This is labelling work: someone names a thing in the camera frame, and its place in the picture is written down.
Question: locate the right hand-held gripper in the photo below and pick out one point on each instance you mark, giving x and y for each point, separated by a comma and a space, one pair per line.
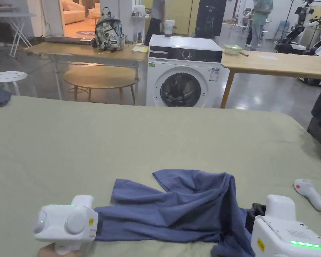
278, 235

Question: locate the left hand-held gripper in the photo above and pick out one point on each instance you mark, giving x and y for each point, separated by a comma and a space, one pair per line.
56, 225

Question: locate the dark blue shirt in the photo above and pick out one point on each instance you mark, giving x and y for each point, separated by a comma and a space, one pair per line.
182, 208

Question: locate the person's left hand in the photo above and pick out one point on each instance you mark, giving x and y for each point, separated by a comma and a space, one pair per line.
46, 252

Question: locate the white hand controller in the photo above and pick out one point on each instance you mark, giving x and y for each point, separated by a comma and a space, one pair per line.
309, 192

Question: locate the bed with pale green sheet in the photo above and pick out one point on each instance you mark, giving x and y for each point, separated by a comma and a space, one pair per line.
96, 139

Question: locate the white washing machine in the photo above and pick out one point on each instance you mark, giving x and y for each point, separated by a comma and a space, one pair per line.
184, 77

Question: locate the white and black robot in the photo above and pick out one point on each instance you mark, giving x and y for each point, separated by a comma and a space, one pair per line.
297, 34

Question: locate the beige sofa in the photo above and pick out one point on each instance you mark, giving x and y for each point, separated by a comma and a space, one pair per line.
72, 12

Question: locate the tall black cabinet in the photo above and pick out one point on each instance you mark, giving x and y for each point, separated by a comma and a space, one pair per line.
210, 18

